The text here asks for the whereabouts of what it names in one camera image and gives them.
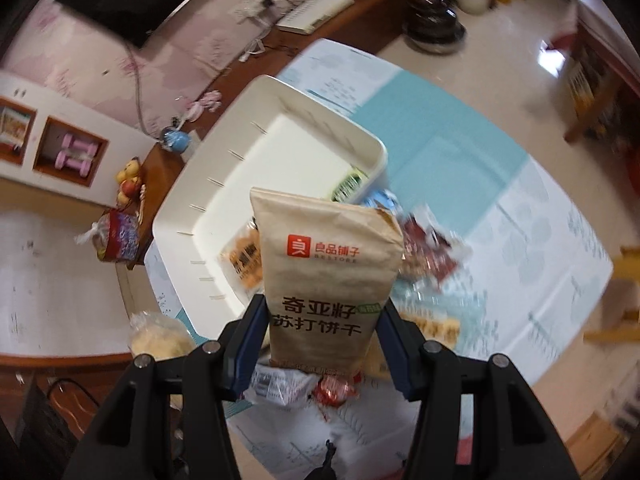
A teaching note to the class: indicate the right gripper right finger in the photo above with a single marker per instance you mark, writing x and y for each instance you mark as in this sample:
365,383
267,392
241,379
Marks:
418,366

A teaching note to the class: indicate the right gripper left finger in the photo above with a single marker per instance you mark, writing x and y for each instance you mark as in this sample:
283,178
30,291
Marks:
221,369

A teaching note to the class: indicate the brown paper cracker bag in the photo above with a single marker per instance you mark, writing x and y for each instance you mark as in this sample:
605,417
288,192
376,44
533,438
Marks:
328,269

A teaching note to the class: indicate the bread in clear bag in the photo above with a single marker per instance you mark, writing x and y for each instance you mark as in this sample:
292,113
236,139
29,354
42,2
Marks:
161,337

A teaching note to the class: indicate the small red candy packet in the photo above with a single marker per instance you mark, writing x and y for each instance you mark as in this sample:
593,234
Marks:
333,391

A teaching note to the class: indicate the dark red snack packet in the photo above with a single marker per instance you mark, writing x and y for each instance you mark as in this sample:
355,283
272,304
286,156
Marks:
430,255

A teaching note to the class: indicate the white plastic storage bin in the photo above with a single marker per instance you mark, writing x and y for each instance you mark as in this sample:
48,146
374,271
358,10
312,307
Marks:
272,136

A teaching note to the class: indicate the red bag of fruit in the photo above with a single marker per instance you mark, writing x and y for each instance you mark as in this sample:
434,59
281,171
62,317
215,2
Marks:
114,236

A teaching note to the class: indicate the pink dumbbells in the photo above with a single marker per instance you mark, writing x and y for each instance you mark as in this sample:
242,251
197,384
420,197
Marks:
76,154

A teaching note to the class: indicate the black robot vacuum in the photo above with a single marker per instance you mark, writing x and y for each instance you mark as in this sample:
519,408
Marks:
431,26

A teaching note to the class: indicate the white power strip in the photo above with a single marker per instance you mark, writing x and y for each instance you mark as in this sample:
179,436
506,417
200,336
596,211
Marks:
261,10

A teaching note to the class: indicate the white router box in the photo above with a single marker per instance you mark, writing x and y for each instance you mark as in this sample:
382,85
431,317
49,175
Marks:
312,14

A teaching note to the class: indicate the white wall shelf cabinet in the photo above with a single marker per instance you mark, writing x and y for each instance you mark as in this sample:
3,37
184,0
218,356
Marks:
34,120

